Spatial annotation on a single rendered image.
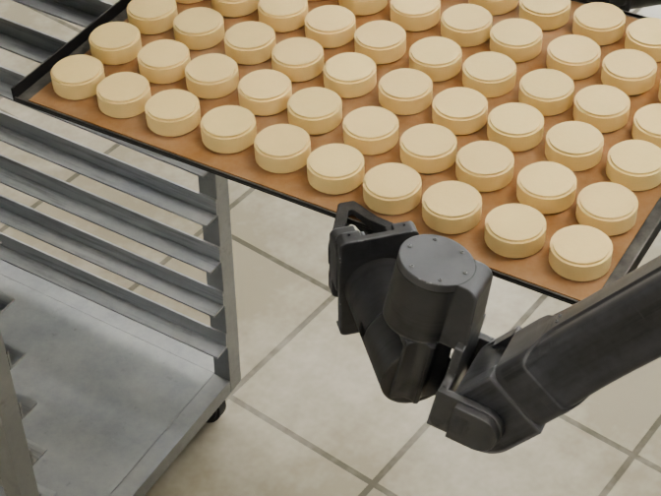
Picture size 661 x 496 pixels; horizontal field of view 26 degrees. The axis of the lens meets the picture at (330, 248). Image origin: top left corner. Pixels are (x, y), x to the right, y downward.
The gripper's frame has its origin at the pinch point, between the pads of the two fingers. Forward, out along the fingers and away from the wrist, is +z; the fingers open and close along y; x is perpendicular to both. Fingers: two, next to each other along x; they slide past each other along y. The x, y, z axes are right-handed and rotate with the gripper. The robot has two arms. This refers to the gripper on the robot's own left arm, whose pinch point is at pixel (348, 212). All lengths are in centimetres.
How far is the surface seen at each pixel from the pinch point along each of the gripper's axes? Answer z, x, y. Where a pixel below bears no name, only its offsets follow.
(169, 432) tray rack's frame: 53, -13, 85
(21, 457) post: 29, -33, 57
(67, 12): 73, -18, 23
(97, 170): 73, -17, 50
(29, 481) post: 30, -33, 62
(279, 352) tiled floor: 78, 9, 100
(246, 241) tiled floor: 107, 9, 99
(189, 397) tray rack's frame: 59, -9, 85
